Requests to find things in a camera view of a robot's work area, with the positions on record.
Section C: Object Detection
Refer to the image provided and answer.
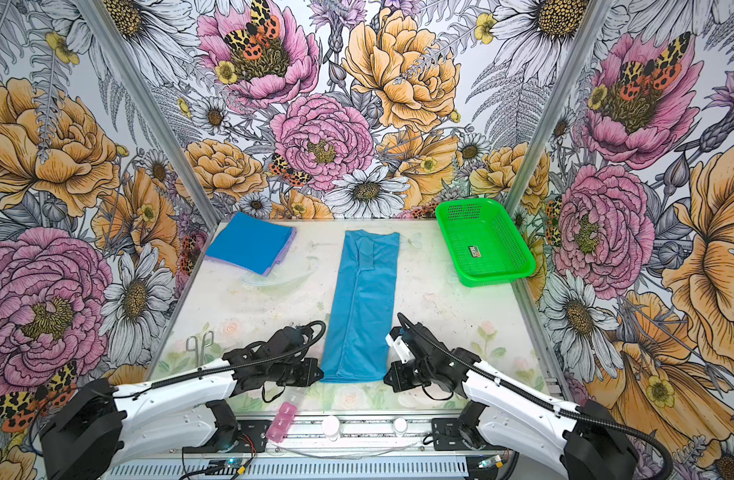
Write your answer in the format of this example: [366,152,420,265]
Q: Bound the pink clear plastic bottle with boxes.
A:
[266,387,308,444]

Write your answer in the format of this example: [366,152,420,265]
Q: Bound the right black corrugated cable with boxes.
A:
[396,312,675,480]

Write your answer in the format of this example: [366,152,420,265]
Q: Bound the left aluminium corner post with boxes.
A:
[77,1,221,231]

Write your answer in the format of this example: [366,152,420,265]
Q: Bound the aluminium front rail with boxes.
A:
[90,413,608,462]

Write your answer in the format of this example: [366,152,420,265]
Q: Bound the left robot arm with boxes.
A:
[39,320,326,479]

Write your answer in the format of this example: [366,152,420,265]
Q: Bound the white bottle cap right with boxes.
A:
[392,417,408,437]

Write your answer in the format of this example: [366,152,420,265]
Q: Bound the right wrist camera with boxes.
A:
[385,334,414,364]

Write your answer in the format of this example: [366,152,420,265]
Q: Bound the light blue t shirt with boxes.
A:
[321,230,400,384]

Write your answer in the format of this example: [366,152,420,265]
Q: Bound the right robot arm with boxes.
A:
[384,324,639,479]

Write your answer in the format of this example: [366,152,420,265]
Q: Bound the right aluminium corner post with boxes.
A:
[504,0,613,215]

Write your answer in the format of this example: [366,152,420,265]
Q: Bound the white bottle cap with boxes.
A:
[392,417,408,437]
[321,415,341,442]

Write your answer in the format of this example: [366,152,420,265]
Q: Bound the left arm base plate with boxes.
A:
[183,420,271,454]

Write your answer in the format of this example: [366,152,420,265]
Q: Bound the aluminium corner post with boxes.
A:
[504,0,613,215]
[77,1,221,231]

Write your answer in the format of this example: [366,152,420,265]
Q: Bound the folded dark blue t shirt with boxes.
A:
[204,211,295,272]

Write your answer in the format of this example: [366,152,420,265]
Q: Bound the green plastic basket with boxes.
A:
[435,198,536,288]

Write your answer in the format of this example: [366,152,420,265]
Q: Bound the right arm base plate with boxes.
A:
[431,417,486,451]

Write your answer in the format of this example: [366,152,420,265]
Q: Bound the white bottle cap left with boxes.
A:
[321,415,341,442]

